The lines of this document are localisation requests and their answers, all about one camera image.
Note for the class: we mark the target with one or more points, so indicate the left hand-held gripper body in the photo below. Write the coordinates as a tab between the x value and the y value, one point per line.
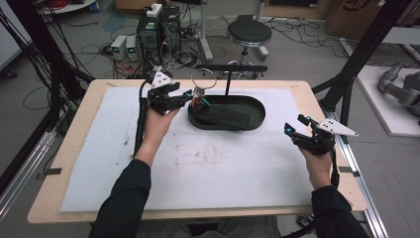
161	100

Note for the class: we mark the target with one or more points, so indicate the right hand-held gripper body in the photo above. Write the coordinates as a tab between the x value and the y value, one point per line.
318	145

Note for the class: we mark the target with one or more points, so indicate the black oval tray with hanger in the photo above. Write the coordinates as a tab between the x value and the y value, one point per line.
257	112

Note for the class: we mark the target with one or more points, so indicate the black wallet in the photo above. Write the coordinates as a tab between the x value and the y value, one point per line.
224	117

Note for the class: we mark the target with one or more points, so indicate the person's right hand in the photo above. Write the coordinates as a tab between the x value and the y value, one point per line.
320	170

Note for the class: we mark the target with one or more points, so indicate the person's left hand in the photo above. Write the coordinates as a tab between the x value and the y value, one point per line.
155	132

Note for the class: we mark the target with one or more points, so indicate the black tape strip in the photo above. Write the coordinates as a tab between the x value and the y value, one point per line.
346	170
53	171

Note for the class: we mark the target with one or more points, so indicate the black computer tower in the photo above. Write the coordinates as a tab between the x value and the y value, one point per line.
171	26
149	36

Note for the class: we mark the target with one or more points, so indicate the grey bench power supply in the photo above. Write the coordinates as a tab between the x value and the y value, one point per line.
132	48
119	46

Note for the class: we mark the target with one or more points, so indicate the white desk leg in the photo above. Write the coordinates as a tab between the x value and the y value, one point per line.
205	36

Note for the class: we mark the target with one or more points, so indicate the white board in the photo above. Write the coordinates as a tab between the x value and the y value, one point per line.
379	105

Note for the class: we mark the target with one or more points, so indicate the white power adapter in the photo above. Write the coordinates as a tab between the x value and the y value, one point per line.
154	10

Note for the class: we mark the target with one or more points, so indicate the black round stool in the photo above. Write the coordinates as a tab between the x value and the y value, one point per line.
249	31

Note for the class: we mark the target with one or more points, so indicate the cardboard box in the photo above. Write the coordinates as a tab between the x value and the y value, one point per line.
363	16

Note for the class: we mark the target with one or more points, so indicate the aluminium rail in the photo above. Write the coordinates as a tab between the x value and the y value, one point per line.
23	172
363	195

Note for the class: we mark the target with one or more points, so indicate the black metal frame post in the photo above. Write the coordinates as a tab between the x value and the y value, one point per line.
373	39
33	39

